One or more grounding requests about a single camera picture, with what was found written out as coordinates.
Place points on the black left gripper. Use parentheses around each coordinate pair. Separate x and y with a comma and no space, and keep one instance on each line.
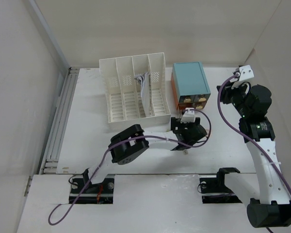
(176,123)

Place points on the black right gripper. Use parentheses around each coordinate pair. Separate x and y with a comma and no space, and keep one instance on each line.
(229,88)

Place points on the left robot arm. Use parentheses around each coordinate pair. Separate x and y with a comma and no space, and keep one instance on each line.
(129,144)

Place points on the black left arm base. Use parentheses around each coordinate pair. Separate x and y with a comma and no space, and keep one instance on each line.
(101,193)

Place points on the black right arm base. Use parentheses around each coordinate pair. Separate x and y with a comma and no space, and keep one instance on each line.
(213,189)

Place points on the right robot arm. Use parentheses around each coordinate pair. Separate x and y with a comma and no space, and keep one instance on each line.
(271,207)

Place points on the blue top drawer box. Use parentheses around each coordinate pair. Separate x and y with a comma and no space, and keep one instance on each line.
(190,82)

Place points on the white plastic file organizer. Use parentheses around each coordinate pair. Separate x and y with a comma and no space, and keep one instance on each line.
(124,103)

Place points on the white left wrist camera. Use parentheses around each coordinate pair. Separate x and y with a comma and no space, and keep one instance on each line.
(188,115)

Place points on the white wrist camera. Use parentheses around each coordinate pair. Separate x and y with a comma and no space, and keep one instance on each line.
(188,115)
(244,73)

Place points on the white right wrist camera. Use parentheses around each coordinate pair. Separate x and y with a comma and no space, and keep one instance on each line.
(244,73)

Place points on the aluminium frame rail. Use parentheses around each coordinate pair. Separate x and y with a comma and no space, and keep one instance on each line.
(51,154)

